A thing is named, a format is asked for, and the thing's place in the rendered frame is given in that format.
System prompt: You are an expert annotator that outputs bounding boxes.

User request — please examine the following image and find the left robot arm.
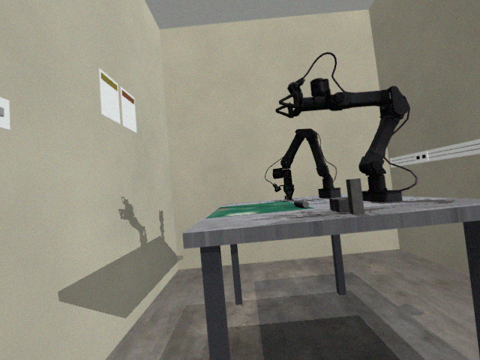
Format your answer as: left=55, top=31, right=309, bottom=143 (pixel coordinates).
left=310, top=78, right=409, bottom=194

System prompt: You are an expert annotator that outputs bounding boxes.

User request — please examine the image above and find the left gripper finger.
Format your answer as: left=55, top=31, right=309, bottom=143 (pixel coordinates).
left=279, top=91, right=299, bottom=109
left=276, top=106, right=293, bottom=118

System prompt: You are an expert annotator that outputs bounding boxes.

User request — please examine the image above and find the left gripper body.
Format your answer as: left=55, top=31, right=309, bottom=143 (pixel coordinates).
left=292, top=79, right=315, bottom=118

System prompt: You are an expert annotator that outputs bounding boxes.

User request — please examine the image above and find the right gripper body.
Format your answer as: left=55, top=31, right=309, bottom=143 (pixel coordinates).
left=274, top=177, right=294, bottom=190

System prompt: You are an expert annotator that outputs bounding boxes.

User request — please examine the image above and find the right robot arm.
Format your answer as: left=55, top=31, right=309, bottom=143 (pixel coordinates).
left=273, top=128, right=341, bottom=191

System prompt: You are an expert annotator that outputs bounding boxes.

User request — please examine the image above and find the green flat mat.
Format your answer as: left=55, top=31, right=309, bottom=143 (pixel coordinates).
left=207, top=201, right=315, bottom=218

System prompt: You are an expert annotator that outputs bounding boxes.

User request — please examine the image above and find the grey metal cylinder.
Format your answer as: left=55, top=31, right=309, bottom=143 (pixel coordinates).
left=294, top=200, right=309, bottom=208

